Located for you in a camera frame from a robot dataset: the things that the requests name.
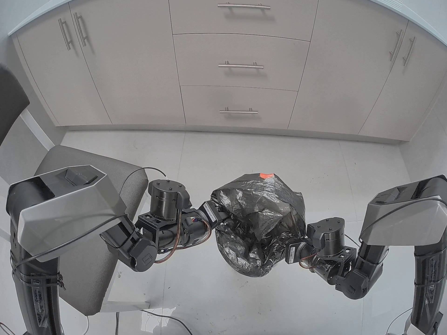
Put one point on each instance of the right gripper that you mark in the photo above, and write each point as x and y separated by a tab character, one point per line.
292	253

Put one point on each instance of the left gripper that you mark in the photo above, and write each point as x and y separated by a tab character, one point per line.
213	215

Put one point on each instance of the black plastic bag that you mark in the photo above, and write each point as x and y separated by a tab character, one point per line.
258	222

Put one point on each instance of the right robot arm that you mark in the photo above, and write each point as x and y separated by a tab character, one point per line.
401	215

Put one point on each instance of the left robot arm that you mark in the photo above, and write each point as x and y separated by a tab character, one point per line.
70	204

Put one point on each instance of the grey padded chair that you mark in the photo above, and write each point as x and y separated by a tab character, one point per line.
115	168

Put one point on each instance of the beige cabinet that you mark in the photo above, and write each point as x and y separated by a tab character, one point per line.
139	65

